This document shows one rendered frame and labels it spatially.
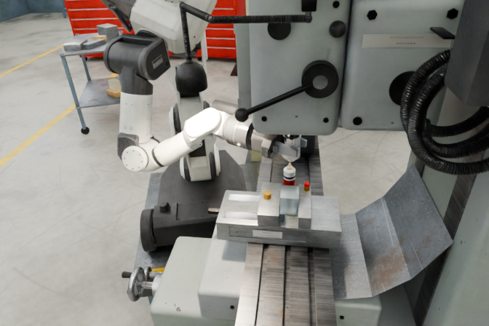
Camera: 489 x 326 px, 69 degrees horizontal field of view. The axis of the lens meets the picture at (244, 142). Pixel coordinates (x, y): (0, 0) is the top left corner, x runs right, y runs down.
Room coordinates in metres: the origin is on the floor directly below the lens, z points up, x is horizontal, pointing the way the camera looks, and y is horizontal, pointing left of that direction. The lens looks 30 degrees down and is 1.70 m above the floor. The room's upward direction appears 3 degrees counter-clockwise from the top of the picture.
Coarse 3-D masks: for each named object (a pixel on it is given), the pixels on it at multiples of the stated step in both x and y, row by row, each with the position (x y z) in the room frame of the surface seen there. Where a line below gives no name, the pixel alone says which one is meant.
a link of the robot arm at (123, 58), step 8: (112, 48) 1.00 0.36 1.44; (120, 48) 1.00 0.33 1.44; (128, 48) 0.99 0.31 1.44; (136, 48) 0.98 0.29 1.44; (112, 56) 0.99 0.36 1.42; (120, 56) 0.98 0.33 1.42; (128, 56) 0.97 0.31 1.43; (136, 56) 0.96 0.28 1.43; (112, 64) 0.99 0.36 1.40; (120, 64) 0.97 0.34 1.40; (128, 64) 0.96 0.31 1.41; (136, 64) 0.95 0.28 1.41; (120, 72) 0.99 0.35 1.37; (128, 72) 0.96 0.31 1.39; (136, 72) 0.95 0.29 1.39; (128, 80) 0.95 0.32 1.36; (136, 80) 0.95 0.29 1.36; (144, 80) 0.95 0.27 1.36; (128, 88) 0.94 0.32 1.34; (136, 88) 0.94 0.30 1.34; (144, 88) 0.95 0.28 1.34; (152, 88) 0.98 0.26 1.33
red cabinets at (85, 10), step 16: (64, 0) 5.74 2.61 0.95; (80, 0) 5.72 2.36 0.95; (96, 0) 5.70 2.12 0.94; (224, 0) 5.34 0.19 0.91; (240, 0) 5.53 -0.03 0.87; (80, 16) 5.72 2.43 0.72; (96, 16) 5.70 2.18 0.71; (112, 16) 5.69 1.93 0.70; (80, 32) 5.72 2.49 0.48; (96, 32) 5.71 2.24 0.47; (128, 32) 5.68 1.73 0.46; (208, 32) 5.42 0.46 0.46; (224, 32) 5.34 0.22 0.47; (208, 48) 5.42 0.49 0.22; (224, 48) 5.34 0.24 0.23
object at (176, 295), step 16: (176, 240) 0.96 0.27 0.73; (192, 240) 0.96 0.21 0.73; (208, 240) 0.95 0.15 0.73; (176, 256) 0.88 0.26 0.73; (192, 256) 0.88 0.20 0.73; (176, 272) 0.81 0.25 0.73; (192, 272) 0.81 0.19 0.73; (160, 288) 0.75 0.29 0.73; (176, 288) 0.75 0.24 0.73; (192, 288) 0.75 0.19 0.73; (400, 288) 0.71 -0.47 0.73; (160, 304) 0.69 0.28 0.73; (176, 304) 0.69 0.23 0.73; (192, 304) 0.69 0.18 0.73; (384, 304) 0.66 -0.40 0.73; (400, 304) 0.66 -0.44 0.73; (160, 320) 0.67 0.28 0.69; (176, 320) 0.66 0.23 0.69; (192, 320) 0.66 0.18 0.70; (208, 320) 0.65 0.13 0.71; (224, 320) 0.64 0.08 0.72; (384, 320) 0.61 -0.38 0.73; (400, 320) 0.61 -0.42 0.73
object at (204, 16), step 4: (184, 4) 0.76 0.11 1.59; (184, 8) 0.75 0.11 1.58; (188, 8) 0.72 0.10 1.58; (192, 8) 0.71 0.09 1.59; (188, 12) 0.72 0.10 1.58; (192, 12) 0.70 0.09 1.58; (196, 12) 0.68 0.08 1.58; (200, 12) 0.67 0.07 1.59; (204, 12) 0.66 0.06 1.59; (196, 16) 0.68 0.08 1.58; (200, 16) 0.66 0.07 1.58; (204, 16) 0.64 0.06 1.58; (208, 16) 0.63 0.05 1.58; (204, 20) 0.64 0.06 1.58; (208, 20) 0.63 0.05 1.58
